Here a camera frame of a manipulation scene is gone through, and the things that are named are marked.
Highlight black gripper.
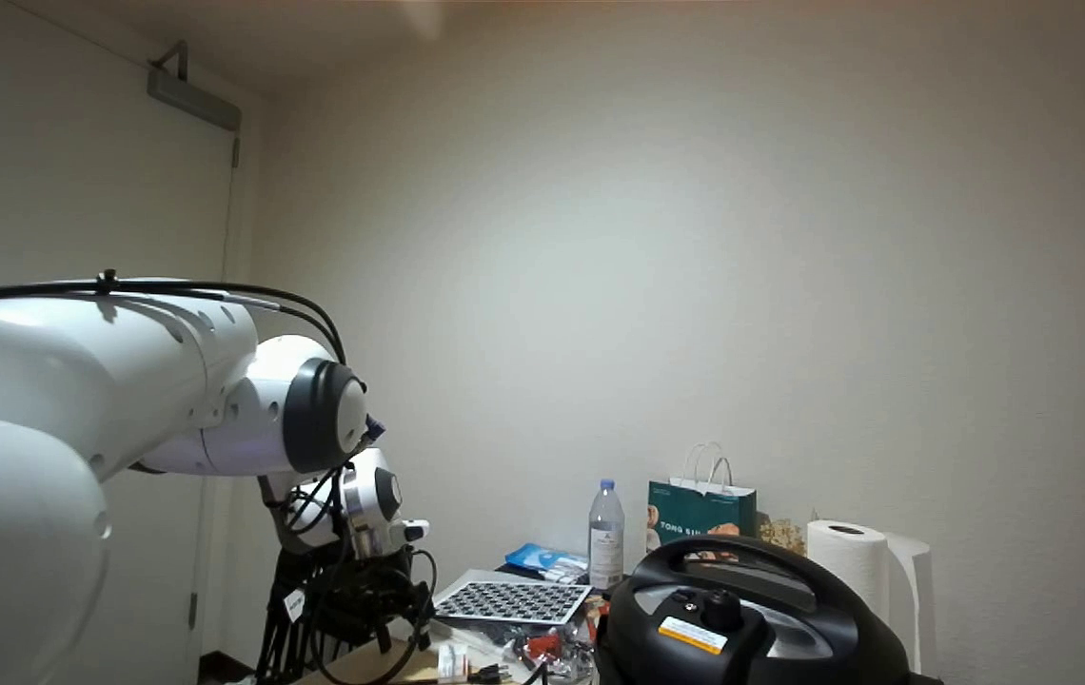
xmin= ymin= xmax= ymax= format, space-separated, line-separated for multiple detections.
xmin=307 ymin=548 xmax=426 ymax=639

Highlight blue plastic packet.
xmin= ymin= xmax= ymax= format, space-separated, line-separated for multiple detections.
xmin=498 ymin=542 xmax=589 ymax=587

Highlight small red item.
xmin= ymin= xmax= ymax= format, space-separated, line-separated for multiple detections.
xmin=519 ymin=629 xmax=572 ymax=670

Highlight clear plastic water bottle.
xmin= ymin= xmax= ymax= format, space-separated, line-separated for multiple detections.
xmin=582 ymin=476 xmax=628 ymax=593

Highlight green paper bag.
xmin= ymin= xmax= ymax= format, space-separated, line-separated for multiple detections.
xmin=644 ymin=452 xmax=760 ymax=553

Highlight brown snack bag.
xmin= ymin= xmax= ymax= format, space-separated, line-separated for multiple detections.
xmin=752 ymin=511 xmax=811 ymax=557

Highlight white paper towel roll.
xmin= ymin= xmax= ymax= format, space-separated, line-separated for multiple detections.
xmin=802 ymin=518 xmax=889 ymax=629

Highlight grey door closer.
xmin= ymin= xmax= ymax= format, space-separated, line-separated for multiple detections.
xmin=139 ymin=42 xmax=243 ymax=138

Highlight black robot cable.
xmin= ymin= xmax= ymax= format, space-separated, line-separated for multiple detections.
xmin=0 ymin=268 xmax=354 ymax=373

